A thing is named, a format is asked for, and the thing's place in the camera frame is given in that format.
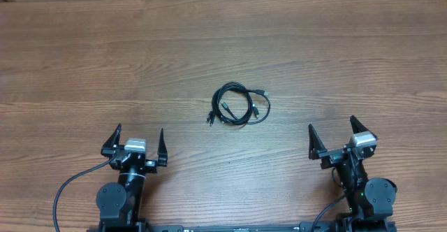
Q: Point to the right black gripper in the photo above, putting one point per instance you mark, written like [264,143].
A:
[332,156]

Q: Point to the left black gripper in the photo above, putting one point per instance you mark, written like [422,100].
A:
[150,165]

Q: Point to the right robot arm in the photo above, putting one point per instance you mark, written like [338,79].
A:
[370,200]

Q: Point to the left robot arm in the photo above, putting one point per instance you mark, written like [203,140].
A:
[119,202]

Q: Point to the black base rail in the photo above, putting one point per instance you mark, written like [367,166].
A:
[237,228]

